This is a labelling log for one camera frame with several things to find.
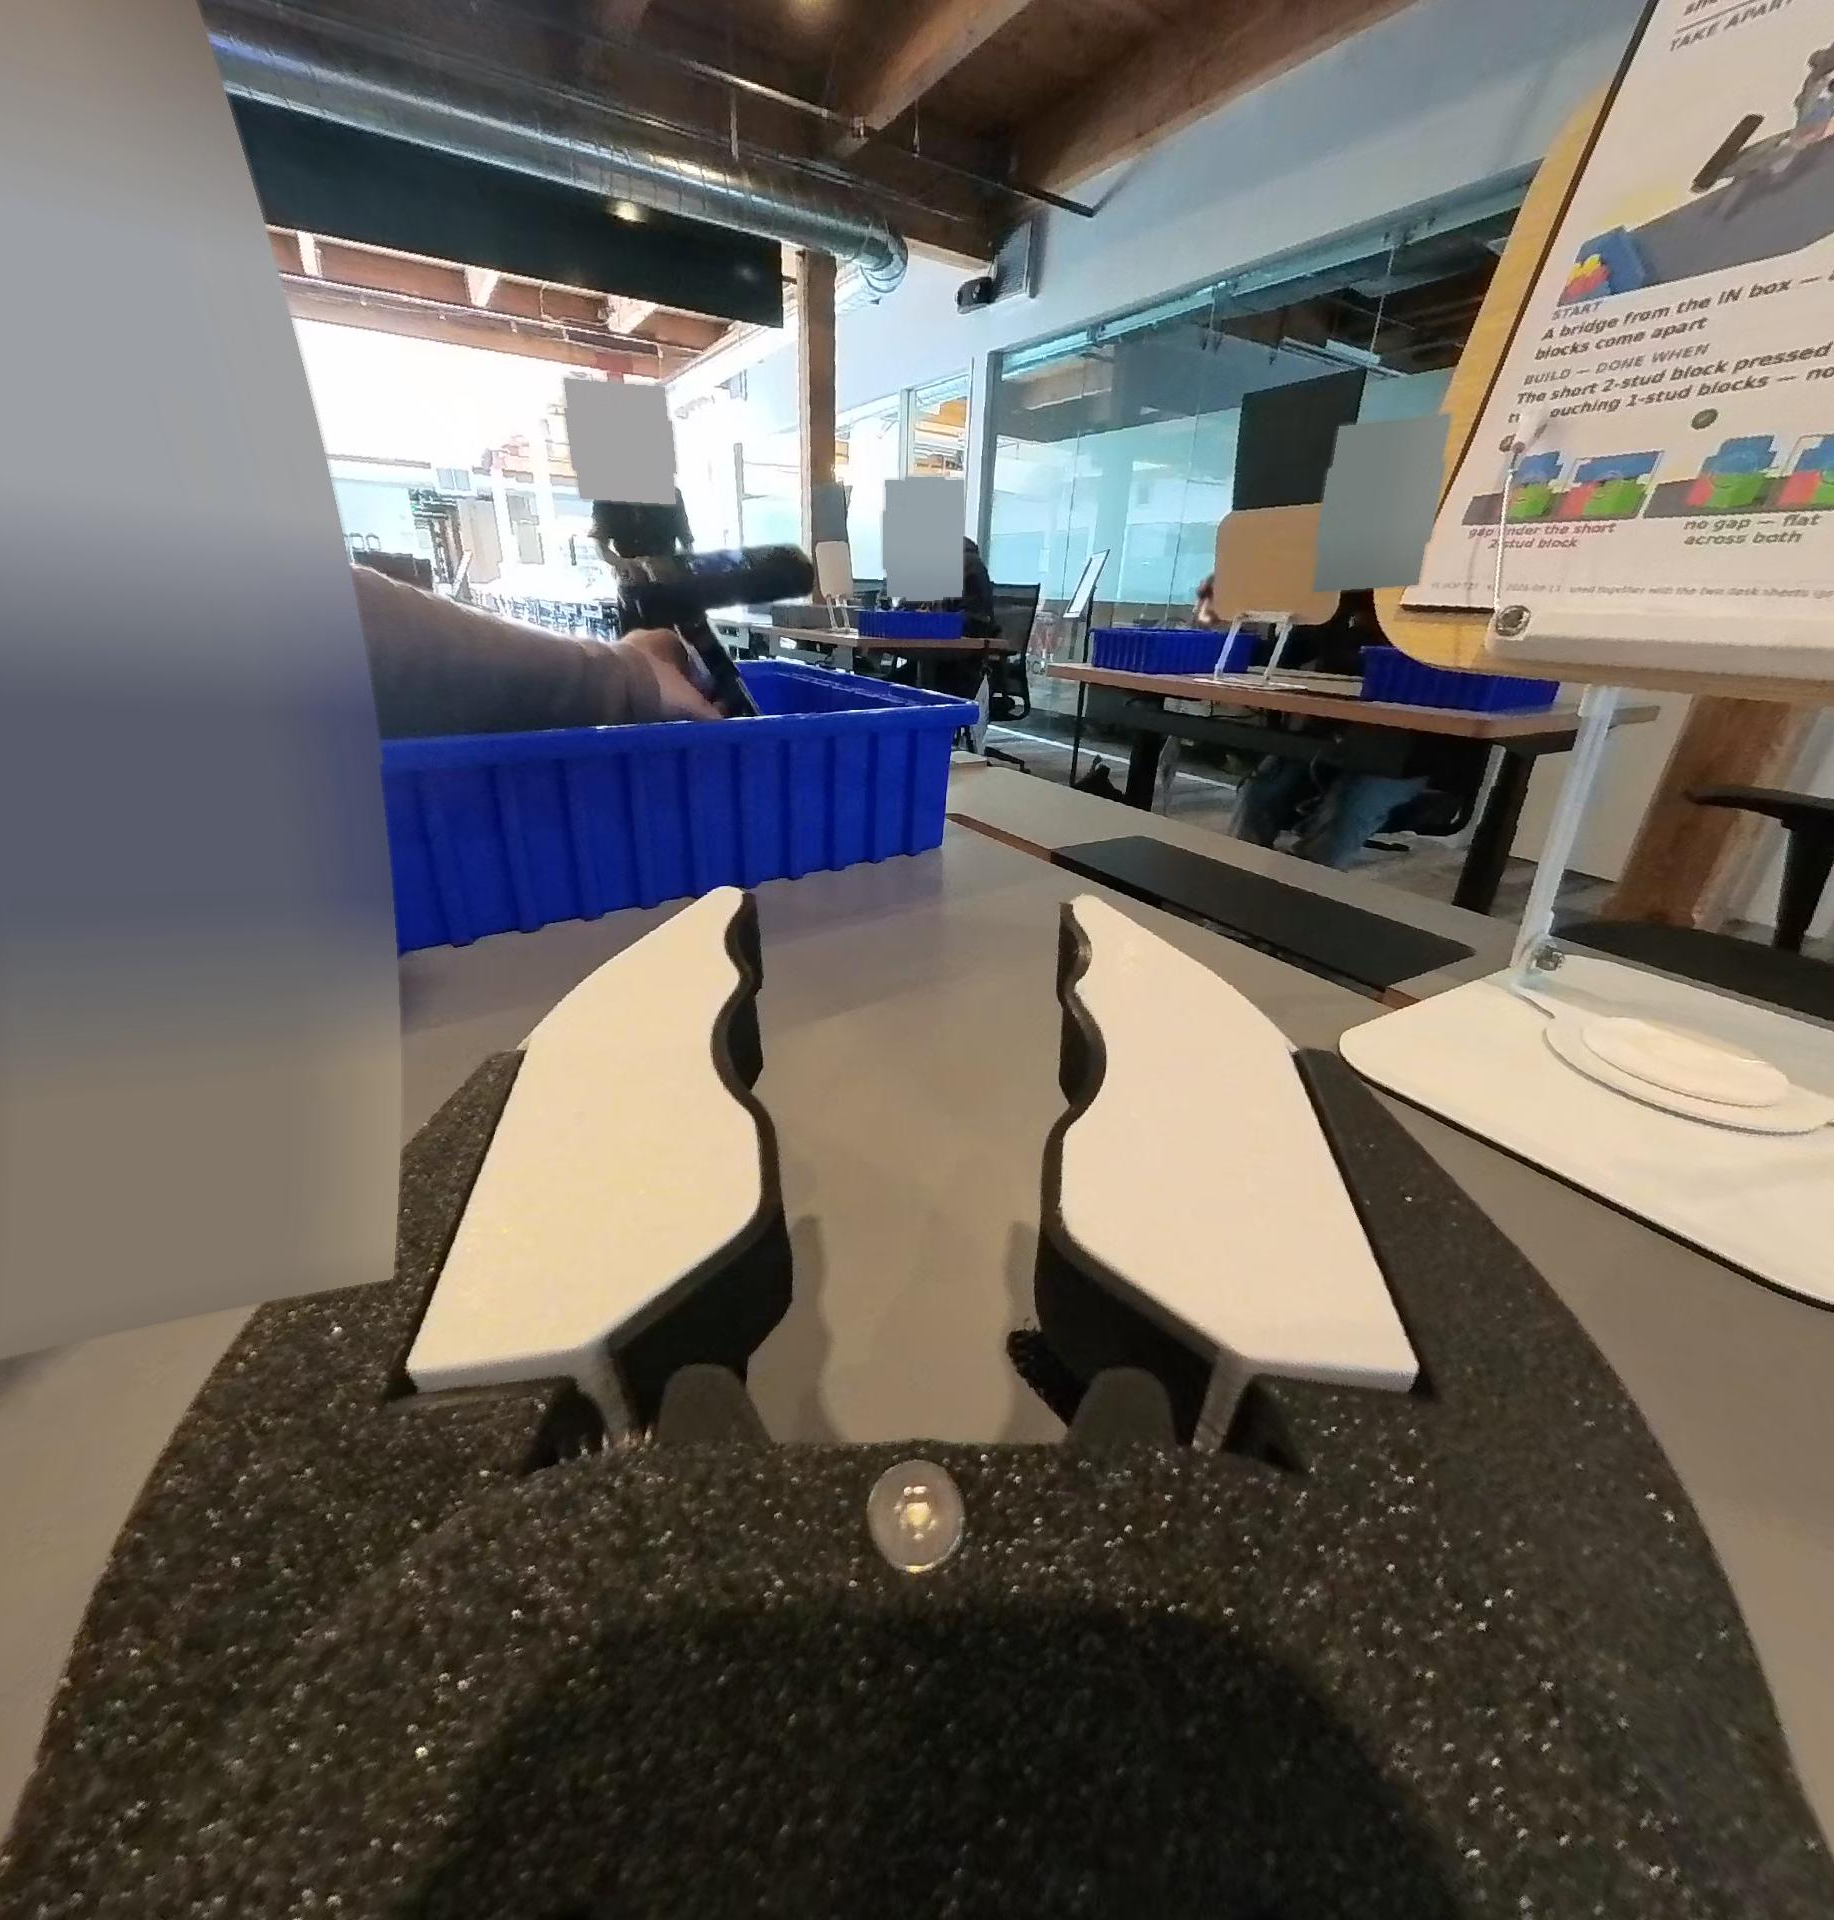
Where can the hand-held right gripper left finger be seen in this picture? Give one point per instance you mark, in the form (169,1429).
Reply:
(603,1171)

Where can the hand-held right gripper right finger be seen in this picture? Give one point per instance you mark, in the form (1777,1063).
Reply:
(1218,1171)

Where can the blue plastic bin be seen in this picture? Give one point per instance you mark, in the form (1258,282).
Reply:
(663,817)
(1457,682)
(1157,650)
(894,623)

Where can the person's left forearm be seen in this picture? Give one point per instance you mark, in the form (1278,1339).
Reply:
(498,667)

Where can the person's left hand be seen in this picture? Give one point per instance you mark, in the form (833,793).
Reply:
(669,675)

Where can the wooden top desk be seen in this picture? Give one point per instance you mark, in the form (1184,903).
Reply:
(1232,692)
(872,645)

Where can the black table mat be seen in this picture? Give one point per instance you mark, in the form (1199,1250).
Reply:
(1247,891)

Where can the white table mat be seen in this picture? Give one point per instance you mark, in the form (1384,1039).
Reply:
(1608,1186)

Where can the white oval pad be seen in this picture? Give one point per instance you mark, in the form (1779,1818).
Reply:
(1683,1061)

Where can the clear acrylic stand leg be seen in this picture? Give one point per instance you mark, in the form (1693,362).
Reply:
(1572,841)

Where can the small wooden board stand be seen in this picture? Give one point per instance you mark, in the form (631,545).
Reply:
(1272,561)

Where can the black panel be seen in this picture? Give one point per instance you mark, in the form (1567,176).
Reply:
(1292,442)

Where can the wooden pillar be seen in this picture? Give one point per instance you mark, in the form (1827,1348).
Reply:
(1712,811)

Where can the instruction sheet on stand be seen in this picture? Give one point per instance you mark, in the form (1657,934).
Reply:
(1502,256)

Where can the printed instruction sheet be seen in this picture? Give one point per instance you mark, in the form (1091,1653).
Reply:
(1683,345)

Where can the silver ventilation duct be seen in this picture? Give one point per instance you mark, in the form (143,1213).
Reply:
(857,246)

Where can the black wall speaker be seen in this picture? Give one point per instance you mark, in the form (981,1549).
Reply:
(1014,262)

